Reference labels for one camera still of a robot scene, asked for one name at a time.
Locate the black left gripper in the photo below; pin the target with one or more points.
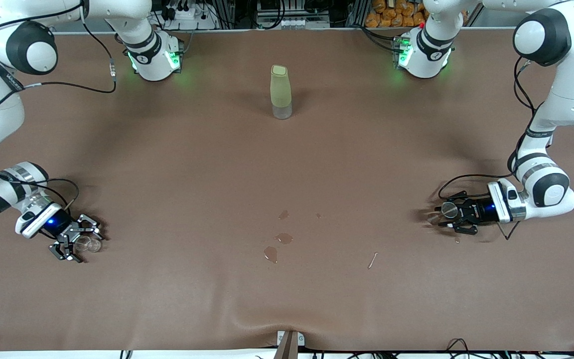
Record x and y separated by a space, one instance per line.
477 211

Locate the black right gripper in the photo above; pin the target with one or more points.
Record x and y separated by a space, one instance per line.
61 228

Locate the steel jigger measuring cup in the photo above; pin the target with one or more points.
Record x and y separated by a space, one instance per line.
449 210

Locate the clear glass shaker cup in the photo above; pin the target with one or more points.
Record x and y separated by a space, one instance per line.
89 244

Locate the brown liquid puddle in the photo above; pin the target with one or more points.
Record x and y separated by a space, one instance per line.
270 254
283 238

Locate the brown table mat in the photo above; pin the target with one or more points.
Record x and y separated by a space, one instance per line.
287 164

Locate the orange snack bag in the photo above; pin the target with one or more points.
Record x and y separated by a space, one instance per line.
396 20
408 9
379 5
372 20

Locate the metal table edge clamp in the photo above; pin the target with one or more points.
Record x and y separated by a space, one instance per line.
289 344

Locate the green frosted bottle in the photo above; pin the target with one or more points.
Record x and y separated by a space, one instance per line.
281 89

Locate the white power strip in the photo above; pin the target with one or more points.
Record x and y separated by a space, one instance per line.
190 14

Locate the grey electronics box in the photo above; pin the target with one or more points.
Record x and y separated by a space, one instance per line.
292 20

